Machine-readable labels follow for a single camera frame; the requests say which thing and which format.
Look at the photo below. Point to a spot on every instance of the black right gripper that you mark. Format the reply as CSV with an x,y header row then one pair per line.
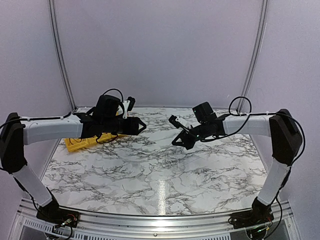
x,y
187,143

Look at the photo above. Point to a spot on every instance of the aluminium front frame rail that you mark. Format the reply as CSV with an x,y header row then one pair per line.
x,y
107,226

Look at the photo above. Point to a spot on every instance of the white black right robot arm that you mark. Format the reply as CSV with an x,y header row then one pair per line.
x,y
277,136

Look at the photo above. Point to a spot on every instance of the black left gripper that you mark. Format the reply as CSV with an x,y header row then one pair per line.
x,y
132,128

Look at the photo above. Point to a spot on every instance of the aluminium corner post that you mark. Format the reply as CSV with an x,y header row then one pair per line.
x,y
59,53
256,48

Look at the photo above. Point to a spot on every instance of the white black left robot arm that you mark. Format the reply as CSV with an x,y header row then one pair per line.
x,y
110,115

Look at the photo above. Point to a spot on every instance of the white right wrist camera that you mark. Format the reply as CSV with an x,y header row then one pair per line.
x,y
179,122

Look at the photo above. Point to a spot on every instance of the yellow three-compartment plastic bin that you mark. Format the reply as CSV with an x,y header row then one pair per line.
x,y
75,144

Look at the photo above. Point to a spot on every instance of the left aluminium corner post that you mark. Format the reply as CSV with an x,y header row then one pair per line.
x,y
59,53

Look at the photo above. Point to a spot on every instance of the right aluminium corner post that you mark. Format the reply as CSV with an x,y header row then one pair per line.
x,y
256,48

